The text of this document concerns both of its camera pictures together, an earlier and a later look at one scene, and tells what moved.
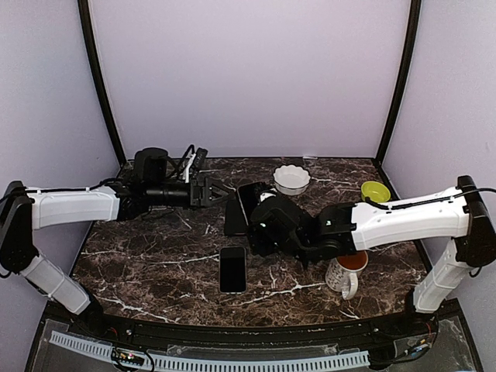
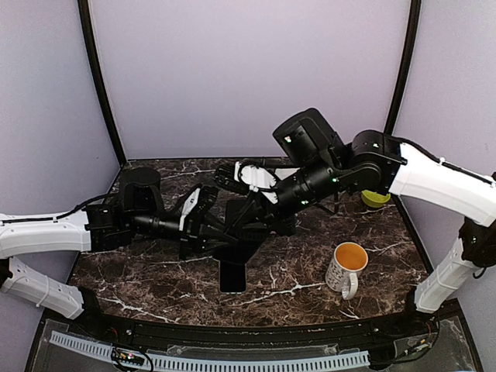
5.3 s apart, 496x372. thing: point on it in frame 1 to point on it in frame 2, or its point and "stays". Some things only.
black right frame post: [408, 56] stays
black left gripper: [205, 193] to [197, 238]
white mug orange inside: [342, 273] stays
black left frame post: [84, 12] stays
